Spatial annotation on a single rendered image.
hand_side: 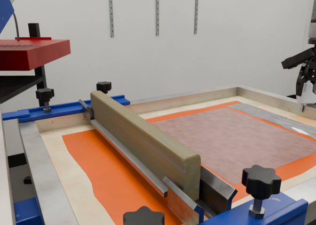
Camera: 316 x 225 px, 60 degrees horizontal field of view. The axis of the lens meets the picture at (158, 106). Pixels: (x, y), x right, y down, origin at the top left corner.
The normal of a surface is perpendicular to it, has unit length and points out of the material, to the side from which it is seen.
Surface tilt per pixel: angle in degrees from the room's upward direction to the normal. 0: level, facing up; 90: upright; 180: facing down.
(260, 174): 0
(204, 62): 90
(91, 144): 0
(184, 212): 90
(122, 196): 0
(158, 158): 90
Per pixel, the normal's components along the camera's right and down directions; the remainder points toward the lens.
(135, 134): -0.86, 0.16
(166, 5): 0.51, 0.26
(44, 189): 0.00, -0.95
